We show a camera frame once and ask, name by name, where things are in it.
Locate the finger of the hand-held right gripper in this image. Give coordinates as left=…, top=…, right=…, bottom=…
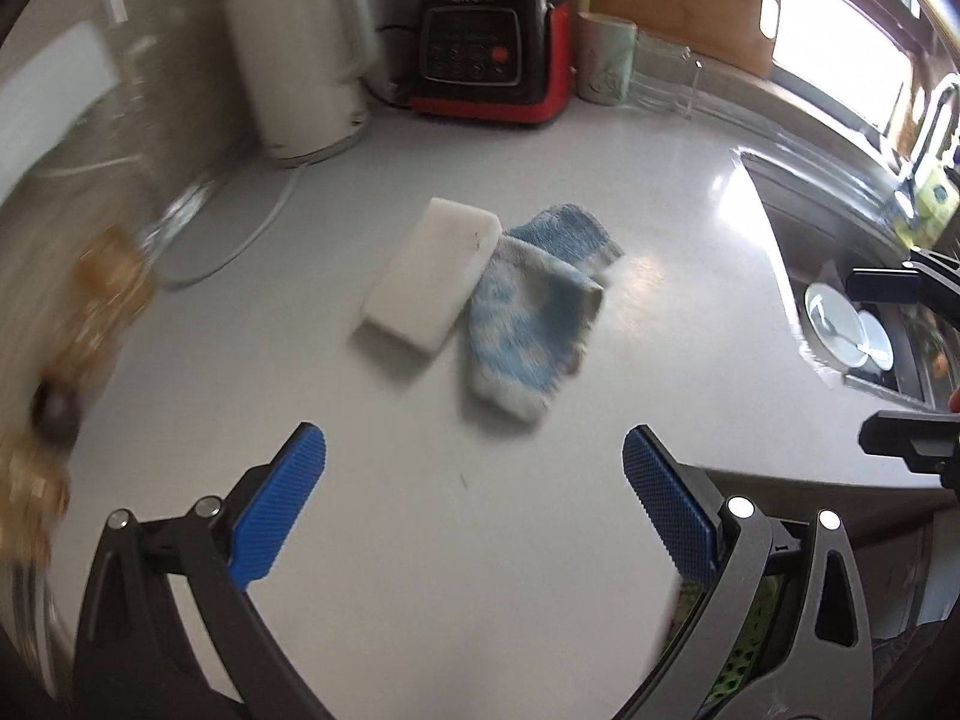
left=846, top=246, right=960, bottom=308
left=859, top=409, right=960, bottom=496

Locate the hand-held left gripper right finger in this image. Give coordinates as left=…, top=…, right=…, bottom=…
left=622, top=424, right=878, bottom=720

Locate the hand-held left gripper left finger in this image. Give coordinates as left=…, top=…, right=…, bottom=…
left=71, top=422, right=335, bottom=720

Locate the green perforated waste basket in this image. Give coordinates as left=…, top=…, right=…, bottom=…
left=671, top=574, right=785, bottom=700

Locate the small white dish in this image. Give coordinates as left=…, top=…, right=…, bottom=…
left=855, top=311, right=898, bottom=371

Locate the white plate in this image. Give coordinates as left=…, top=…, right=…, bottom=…
left=804, top=281, right=863, bottom=365

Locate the metal spoon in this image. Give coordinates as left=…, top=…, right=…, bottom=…
left=821, top=322, right=890, bottom=361

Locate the yellow-green dish sponge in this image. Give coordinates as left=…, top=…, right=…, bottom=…
left=896, top=165, right=960, bottom=237

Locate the steel sink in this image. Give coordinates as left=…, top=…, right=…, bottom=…
left=739, top=146, right=960, bottom=410

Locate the grey cabinet front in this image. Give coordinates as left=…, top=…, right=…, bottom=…
left=847, top=517, right=960, bottom=631

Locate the steel faucet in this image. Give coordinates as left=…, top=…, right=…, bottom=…
left=896, top=75, right=960, bottom=196

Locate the blue and white cloth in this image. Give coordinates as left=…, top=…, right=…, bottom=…
left=466, top=202, right=627, bottom=421

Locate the dark clay teapot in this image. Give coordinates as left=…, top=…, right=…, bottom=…
left=30, top=379, right=87, bottom=443

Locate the amber glass cup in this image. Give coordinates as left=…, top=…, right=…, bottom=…
left=71, top=229, right=155, bottom=316
left=56, top=307, right=143, bottom=383
left=0, top=450, right=72, bottom=541

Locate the window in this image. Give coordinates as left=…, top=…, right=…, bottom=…
left=772, top=0, right=935, bottom=137

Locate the white sponge block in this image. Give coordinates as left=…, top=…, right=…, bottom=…
left=361, top=197, right=503, bottom=357

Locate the clear acrylic rack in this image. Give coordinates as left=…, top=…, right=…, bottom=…
left=634, top=28, right=713, bottom=119

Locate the wooden cutting board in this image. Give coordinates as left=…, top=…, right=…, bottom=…
left=589, top=0, right=785, bottom=80

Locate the white patterned mug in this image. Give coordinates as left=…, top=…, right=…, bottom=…
left=574, top=13, right=638, bottom=104

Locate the white electric kettle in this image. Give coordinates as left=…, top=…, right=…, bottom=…
left=223, top=0, right=377, bottom=166

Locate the large clear glass jar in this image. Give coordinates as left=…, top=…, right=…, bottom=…
left=45, top=0, right=233, bottom=256

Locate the black red blender base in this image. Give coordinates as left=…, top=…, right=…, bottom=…
left=411, top=0, right=575, bottom=127

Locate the white power cable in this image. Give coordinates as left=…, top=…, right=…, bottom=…
left=154, top=161, right=308, bottom=291

